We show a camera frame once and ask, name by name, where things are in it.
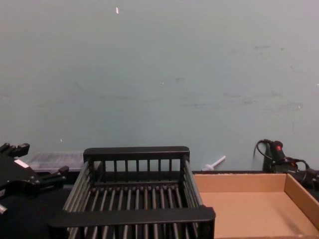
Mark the shallow brown cardboard tray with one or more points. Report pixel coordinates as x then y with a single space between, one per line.
249 211

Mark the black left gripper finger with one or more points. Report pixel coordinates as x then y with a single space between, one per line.
18 149
53 177

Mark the black rack with steel bars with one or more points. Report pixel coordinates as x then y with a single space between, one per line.
129 216

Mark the small white plastic piece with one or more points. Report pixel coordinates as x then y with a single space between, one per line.
214 163

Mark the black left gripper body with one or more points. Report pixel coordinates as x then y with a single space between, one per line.
17 178

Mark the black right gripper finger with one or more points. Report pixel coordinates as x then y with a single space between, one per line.
313 178

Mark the clear plastic case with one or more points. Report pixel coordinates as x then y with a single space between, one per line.
56 160

